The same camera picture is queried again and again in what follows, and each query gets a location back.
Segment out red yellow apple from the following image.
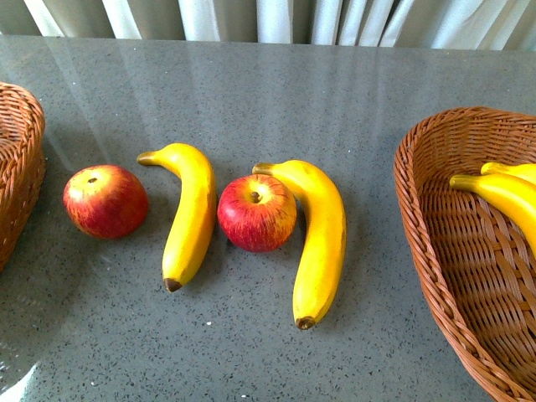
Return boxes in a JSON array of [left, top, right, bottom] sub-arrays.
[[63, 164, 149, 239], [217, 174, 297, 253]]

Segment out yellow banana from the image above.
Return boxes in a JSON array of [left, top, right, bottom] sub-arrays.
[[137, 143, 217, 292], [252, 160, 347, 330]]

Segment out right brown wicker basket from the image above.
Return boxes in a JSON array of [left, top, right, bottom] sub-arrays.
[[394, 106, 535, 401]]

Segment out brown wicker basket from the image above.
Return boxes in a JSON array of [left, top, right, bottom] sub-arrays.
[[1, 82, 45, 267], [394, 106, 535, 401]]

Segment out front banana in basket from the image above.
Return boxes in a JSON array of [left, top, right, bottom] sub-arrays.
[[449, 173, 535, 250]]

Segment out banana in basket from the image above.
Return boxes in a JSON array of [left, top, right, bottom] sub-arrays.
[[449, 173, 535, 250], [480, 162, 536, 184]]

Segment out left brown wicker basket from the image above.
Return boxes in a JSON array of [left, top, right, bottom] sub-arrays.
[[1, 82, 45, 267]]

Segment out rear banana in basket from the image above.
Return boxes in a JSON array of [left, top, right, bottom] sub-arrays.
[[480, 162, 536, 184]]

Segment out white pleated curtain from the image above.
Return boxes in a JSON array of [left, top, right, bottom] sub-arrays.
[[1, 0, 535, 51]]

